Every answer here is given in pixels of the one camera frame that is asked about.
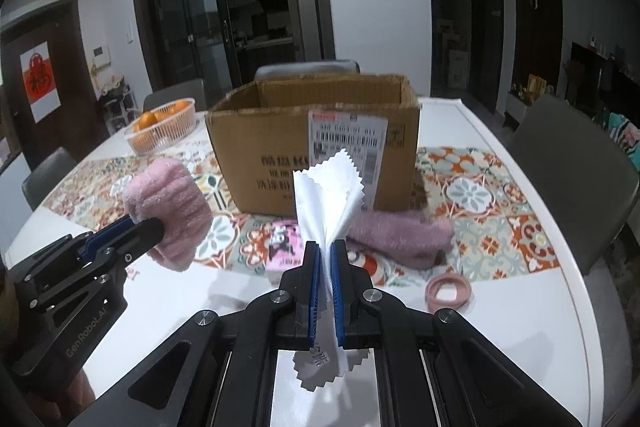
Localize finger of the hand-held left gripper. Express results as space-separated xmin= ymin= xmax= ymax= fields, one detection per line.
xmin=65 ymin=214 xmax=136 ymax=258
xmin=97 ymin=217 xmax=167 ymax=267

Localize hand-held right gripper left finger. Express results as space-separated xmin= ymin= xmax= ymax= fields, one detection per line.
xmin=86 ymin=241 xmax=322 ymax=427

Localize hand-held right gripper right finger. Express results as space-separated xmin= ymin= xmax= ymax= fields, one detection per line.
xmin=330 ymin=239 xmax=567 ymax=427

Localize pink printed tissue pack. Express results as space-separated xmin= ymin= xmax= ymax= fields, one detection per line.
xmin=265 ymin=227 xmax=307 ymax=282

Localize pink fluffy wristband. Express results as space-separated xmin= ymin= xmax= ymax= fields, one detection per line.
xmin=122 ymin=158 xmax=214 ymax=269

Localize purple fuzzy towel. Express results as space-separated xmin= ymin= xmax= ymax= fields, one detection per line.
xmin=345 ymin=207 xmax=456 ymax=270

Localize white pinked-edge cloth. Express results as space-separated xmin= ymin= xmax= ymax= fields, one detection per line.
xmin=291 ymin=150 xmax=374 ymax=381

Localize cardboard box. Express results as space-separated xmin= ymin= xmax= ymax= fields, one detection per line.
xmin=205 ymin=74 xmax=422 ymax=215

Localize person's left hand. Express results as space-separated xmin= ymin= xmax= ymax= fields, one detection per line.
xmin=35 ymin=369 xmax=97 ymax=423

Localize grey dining chair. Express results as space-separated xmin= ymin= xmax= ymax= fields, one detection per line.
xmin=509 ymin=94 xmax=640 ymax=279
xmin=143 ymin=78 xmax=208 ymax=112
xmin=21 ymin=147 xmax=79 ymax=211
xmin=254 ymin=59 xmax=361 ymax=82

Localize pink plastic basket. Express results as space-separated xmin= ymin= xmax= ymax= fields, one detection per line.
xmin=124 ymin=98 xmax=197 ymax=154

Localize small white shelf cart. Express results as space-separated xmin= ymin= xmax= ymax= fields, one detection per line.
xmin=101 ymin=76 xmax=139 ymax=136

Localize red door poster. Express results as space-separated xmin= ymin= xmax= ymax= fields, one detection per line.
xmin=20 ymin=39 xmax=61 ymax=124

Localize patterned table mat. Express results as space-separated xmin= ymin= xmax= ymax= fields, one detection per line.
xmin=42 ymin=146 xmax=562 ymax=284

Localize brown wooden door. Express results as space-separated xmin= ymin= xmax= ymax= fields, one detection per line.
xmin=0 ymin=0 xmax=93 ymax=172

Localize dark glass sliding doors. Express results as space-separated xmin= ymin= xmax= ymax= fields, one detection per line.
xmin=131 ymin=0 xmax=337 ymax=95

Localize colourful printed cloth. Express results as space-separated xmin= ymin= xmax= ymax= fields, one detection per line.
xmin=594 ymin=111 xmax=640 ymax=168

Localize dark wooden wardrobe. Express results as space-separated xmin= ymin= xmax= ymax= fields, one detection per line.
xmin=504 ymin=0 xmax=566 ymax=100

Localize dark sideboard with ornaments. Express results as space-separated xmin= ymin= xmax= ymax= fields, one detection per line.
xmin=570 ymin=38 xmax=640 ymax=122

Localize pink hair tie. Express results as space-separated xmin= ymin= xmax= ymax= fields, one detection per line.
xmin=425 ymin=275 xmax=473 ymax=310

